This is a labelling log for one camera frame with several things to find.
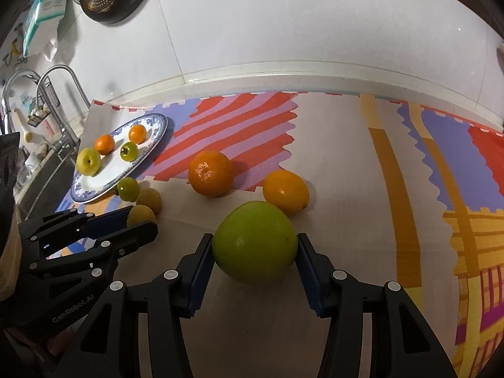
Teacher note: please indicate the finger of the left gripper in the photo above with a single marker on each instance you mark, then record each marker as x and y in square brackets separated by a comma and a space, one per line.
[70, 225]
[105, 251]

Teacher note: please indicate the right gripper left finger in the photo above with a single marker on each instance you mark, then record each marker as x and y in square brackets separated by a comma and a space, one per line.
[106, 344]

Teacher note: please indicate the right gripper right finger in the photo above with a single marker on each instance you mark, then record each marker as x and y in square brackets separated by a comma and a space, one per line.
[403, 343]

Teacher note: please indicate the green tomato off plate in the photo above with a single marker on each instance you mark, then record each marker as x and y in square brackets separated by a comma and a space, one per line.
[128, 189]

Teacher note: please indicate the brown kiwi fruit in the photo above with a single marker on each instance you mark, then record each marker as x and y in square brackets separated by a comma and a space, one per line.
[150, 198]

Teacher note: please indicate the large rough orange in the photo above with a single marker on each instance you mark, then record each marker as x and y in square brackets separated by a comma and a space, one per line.
[211, 173]

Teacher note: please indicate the large green apple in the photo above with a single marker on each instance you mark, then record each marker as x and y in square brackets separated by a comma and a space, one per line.
[255, 244]

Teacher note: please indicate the smooth orange fruit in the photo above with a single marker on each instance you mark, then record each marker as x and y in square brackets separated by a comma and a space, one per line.
[286, 191]

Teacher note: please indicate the stainless steel sink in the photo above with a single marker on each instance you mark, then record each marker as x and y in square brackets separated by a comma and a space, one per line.
[43, 179]

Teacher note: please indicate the yellow brown small fruit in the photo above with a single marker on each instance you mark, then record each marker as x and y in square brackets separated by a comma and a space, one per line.
[140, 214]

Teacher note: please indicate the yellow green pear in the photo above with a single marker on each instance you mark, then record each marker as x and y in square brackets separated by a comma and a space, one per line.
[88, 161]

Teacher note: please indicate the curved chrome faucet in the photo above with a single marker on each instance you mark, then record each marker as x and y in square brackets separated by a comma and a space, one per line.
[66, 130]

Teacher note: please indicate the small tangerine on plate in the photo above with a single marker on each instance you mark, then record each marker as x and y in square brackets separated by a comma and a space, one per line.
[104, 145]

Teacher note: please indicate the green tomato on plate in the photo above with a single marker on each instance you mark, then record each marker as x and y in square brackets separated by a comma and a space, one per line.
[129, 151]

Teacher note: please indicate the blue white porcelain plate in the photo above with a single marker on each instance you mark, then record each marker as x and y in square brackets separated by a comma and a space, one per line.
[85, 189]

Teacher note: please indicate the pull-down chrome faucet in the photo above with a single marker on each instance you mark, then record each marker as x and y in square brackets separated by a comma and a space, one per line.
[11, 94]

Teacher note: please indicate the small tangerine far plate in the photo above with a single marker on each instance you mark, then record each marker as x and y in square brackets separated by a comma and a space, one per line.
[137, 134]

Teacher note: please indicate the colourful patterned table mat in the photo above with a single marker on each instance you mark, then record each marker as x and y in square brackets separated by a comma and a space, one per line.
[398, 191]

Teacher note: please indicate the tissue paper pack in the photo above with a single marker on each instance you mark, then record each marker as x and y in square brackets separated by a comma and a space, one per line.
[40, 27]

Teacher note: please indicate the wire sink caddy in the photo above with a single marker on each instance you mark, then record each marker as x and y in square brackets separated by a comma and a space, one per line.
[39, 109]

